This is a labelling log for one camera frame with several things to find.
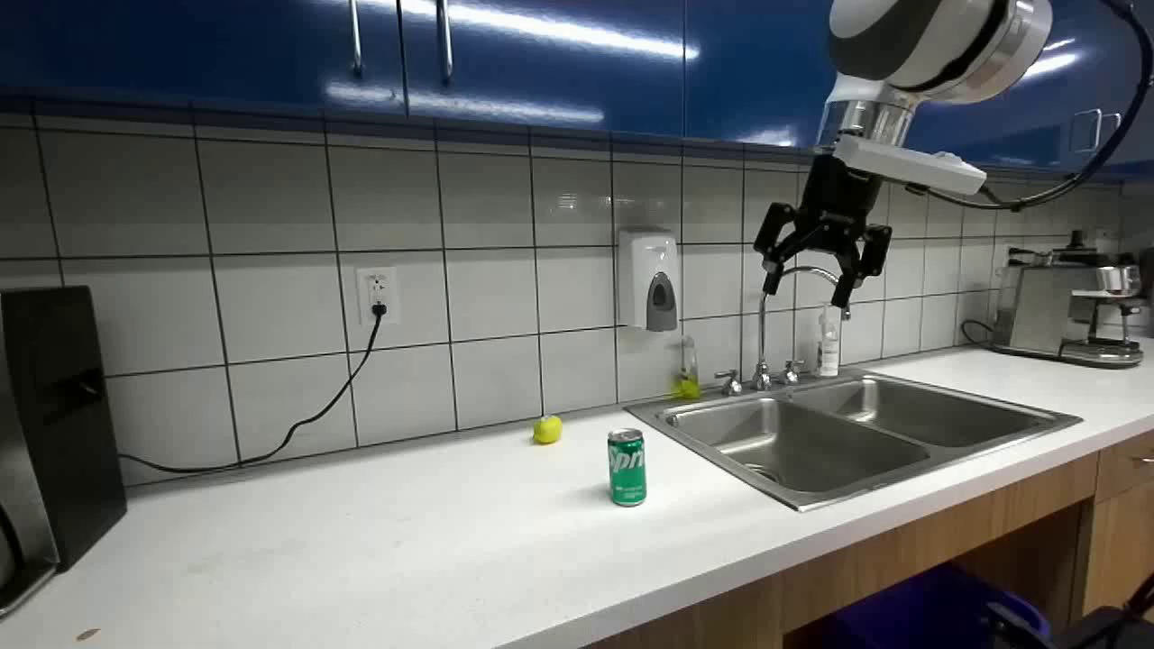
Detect white wall outlet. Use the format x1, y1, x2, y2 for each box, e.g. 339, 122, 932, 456
357, 267, 404, 332

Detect stainless steel double sink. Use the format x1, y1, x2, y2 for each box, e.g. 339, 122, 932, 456
634, 370, 1080, 511

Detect white soap bottle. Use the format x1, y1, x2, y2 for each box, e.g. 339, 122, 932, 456
819, 307, 840, 380

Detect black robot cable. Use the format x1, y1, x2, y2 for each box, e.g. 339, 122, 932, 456
901, 0, 1154, 218

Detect yellow lemon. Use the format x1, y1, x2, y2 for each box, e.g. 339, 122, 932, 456
531, 416, 563, 446

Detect black appliance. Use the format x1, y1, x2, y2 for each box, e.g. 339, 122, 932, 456
0, 284, 126, 616

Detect black power cable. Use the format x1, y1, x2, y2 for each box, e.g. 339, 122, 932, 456
117, 301, 390, 475

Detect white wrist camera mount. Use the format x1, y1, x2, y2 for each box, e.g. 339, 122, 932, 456
834, 137, 987, 196

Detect chrome faucet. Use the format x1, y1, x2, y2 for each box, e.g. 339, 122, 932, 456
714, 265, 830, 398

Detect green sprite can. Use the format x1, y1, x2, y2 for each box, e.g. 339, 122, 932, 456
605, 429, 644, 509

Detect green dish soap bottle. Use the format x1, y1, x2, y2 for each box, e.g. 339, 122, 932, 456
670, 336, 705, 404

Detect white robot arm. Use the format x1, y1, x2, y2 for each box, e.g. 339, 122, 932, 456
754, 0, 1054, 307

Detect wooden lower cabinets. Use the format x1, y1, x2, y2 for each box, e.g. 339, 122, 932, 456
594, 432, 1154, 649

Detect blue upper cabinets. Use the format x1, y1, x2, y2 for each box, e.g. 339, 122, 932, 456
0, 0, 1154, 185

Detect blue bin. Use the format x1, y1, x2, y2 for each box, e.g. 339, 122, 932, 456
819, 562, 1050, 649

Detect silver espresso machine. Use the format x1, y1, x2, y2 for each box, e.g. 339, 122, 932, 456
991, 247, 1142, 368

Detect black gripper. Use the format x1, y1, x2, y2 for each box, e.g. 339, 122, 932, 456
754, 154, 890, 307

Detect white wall soap dispenser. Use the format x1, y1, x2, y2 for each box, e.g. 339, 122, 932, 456
617, 232, 679, 332

